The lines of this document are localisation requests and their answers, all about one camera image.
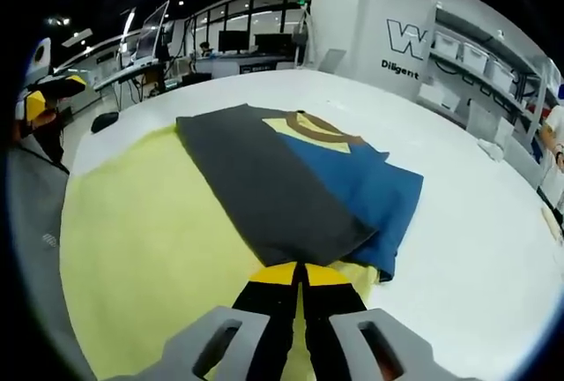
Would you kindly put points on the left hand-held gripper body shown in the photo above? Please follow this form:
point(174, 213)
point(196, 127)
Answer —
point(37, 61)

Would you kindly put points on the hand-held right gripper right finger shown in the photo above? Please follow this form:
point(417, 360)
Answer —
point(352, 341)

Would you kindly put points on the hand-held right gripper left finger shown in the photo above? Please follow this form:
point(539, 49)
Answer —
point(247, 337)

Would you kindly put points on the yellow grey blue garment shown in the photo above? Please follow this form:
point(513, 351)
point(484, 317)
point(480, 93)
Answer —
point(167, 231)

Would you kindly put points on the person's left hand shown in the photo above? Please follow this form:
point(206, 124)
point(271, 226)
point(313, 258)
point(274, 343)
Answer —
point(37, 124)

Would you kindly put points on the black oval object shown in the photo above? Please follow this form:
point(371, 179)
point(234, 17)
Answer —
point(105, 121)

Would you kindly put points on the large tilted monitor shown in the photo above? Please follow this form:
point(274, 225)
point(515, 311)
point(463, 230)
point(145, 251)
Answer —
point(152, 35)

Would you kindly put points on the grey mesh office chair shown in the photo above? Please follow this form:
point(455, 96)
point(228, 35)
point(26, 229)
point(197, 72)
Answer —
point(35, 266)

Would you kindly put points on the black computer monitor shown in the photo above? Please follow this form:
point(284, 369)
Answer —
point(232, 40)
point(273, 43)

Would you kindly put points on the beige cloth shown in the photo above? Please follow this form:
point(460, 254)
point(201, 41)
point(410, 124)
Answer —
point(554, 224)

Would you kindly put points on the white cloth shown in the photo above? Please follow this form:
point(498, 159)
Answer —
point(491, 151)

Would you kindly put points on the white chair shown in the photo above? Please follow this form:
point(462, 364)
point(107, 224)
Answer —
point(487, 123)

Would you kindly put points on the white cardboard box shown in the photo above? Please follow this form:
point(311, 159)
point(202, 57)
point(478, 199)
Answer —
point(438, 96)

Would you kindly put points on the white storage bin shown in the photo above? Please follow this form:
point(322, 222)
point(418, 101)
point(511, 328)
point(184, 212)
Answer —
point(447, 43)
point(476, 55)
point(501, 76)

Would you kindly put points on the grey metal storage shelf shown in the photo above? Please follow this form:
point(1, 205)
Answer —
point(506, 46)

